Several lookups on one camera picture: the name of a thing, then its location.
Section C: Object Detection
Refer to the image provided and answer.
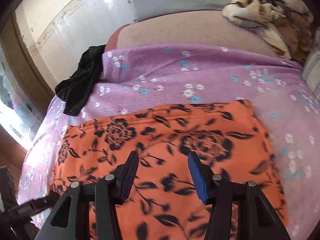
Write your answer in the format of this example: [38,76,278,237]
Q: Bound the striped pillow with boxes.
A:
[302,27,320,99]

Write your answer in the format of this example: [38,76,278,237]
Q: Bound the black cloth garment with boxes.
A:
[55,45,105,116]

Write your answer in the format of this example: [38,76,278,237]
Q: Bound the purple floral bed sheet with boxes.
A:
[17,44,319,239]

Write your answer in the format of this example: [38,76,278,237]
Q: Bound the orange black floral garment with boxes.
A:
[50,100,289,239]

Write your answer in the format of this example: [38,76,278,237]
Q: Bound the brown patterned blanket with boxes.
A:
[222,0,314,63]

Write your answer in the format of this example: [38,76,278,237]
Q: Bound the pink mattress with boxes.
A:
[104,10,277,57]

